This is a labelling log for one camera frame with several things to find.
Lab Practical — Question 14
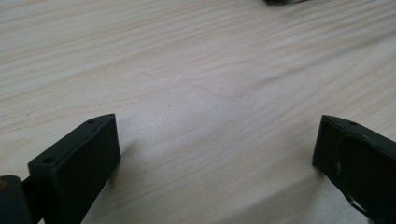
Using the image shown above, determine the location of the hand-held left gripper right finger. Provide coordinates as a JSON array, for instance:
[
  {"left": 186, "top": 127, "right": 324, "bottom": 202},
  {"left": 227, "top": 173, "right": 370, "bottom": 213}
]
[{"left": 312, "top": 114, "right": 396, "bottom": 224}]

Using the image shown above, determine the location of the dark object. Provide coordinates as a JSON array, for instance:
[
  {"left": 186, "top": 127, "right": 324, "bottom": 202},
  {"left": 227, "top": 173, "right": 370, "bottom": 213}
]
[{"left": 264, "top": 0, "right": 307, "bottom": 6}]

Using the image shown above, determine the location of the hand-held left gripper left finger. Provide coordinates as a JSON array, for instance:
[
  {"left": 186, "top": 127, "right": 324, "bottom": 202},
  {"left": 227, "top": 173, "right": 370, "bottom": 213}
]
[{"left": 27, "top": 113, "right": 121, "bottom": 224}]

